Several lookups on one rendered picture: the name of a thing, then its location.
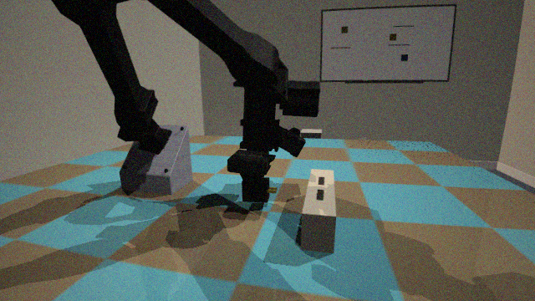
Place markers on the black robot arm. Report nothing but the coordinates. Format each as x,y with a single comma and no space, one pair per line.
251,60

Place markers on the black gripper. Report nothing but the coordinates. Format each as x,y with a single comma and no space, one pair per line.
252,164

